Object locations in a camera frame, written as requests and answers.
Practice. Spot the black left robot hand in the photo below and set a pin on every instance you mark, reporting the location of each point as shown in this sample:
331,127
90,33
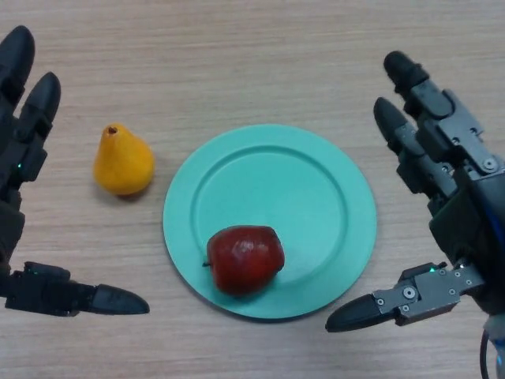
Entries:
16,166

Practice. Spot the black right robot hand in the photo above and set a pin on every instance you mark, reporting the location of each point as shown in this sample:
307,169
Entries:
465,221

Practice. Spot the red apple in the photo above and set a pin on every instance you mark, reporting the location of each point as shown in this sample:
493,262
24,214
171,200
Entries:
244,260

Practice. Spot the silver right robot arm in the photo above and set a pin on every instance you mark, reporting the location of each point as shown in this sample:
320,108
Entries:
498,347

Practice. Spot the green round plate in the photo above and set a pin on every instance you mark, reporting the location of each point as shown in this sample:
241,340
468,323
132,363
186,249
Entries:
276,189

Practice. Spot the yellow pear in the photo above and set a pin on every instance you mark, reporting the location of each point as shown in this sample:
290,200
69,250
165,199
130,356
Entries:
124,166

